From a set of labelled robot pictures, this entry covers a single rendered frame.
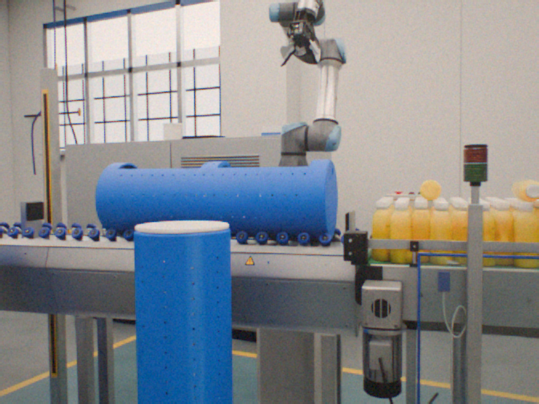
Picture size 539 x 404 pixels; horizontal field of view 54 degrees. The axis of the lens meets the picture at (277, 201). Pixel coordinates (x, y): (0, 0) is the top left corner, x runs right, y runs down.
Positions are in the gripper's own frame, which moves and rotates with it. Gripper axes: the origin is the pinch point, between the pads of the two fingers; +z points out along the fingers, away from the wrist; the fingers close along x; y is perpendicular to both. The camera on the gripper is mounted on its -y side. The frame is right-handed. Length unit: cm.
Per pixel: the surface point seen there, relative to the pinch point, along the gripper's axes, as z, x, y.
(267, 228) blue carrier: 58, -6, -10
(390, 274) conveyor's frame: 70, 38, -13
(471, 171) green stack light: 45, 63, 8
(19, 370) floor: 136, -206, -85
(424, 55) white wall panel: -155, -24, -229
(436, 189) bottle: 38, 47, -24
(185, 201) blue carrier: 54, -34, 4
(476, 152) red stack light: 40, 65, 10
